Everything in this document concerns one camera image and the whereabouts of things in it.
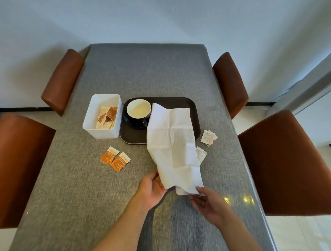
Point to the grey door frame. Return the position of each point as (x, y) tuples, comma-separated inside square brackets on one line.
[(302, 90)]

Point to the person's right thumb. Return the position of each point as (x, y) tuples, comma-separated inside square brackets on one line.
[(202, 190)]

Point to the white plastic box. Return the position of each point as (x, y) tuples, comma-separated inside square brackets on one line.
[(91, 121)]

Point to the person's left thumb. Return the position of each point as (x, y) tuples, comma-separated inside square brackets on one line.
[(153, 175)]

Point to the person's left forearm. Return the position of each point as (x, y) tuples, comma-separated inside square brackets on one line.
[(121, 230)]

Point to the person's right hand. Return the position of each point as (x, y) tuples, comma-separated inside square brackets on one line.
[(213, 208)]

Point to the white paper napkin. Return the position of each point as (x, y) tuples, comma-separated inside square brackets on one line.
[(172, 144)]

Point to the pile of mixed sachets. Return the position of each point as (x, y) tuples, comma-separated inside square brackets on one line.
[(106, 117)]

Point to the person's left hand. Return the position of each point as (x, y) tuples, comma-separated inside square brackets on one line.
[(148, 190)]

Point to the dark brown serving tray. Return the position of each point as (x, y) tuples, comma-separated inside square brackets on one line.
[(186, 106)]

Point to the person's right forearm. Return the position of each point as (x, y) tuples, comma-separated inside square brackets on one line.
[(239, 234)]

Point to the white sugar sachet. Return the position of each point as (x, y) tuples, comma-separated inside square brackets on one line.
[(202, 153), (207, 136), (215, 137)]

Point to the grey tablecloth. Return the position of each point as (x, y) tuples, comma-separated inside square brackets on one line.
[(77, 186)]

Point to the brown leather chair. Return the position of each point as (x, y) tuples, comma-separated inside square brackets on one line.
[(230, 82), (62, 82), (287, 165), (20, 165)]

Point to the orange sugar sachet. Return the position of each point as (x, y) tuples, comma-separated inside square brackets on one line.
[(120, 162), (109, 154)]

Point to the black cup with white inside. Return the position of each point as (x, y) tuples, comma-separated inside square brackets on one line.
[(138, 109)]

